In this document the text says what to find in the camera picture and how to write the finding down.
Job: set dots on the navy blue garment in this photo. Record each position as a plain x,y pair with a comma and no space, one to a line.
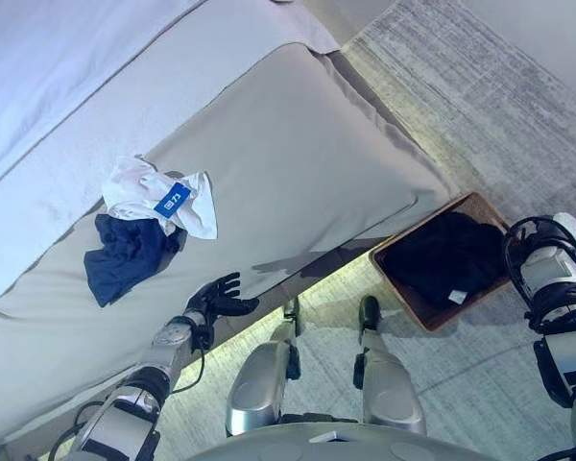
120,254

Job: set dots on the bed with beige cover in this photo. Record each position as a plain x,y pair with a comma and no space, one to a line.
288,158

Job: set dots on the white garment with blue tag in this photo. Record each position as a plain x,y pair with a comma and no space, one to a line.
134,187

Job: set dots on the black garment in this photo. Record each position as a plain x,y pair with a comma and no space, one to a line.
441,259

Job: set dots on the grey textured rug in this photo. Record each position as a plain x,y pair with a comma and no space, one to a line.
485,96

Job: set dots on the grey robot torso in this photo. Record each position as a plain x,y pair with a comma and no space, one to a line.
278,444

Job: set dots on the silver robot leg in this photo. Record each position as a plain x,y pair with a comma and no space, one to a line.
389,379
259,379

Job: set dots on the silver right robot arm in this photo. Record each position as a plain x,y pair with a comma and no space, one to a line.
552,269

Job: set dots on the silver right robot leg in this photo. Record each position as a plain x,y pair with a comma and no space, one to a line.
389,379

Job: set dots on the white duvet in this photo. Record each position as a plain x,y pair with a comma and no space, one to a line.
53,62

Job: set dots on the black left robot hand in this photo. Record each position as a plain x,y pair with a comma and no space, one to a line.
218,298

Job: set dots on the silver left robot leg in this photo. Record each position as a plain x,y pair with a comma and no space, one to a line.
259,379

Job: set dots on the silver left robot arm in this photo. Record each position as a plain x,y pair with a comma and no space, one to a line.
168,346

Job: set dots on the brown wooden laundry basket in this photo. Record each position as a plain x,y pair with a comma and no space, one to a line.
480,206

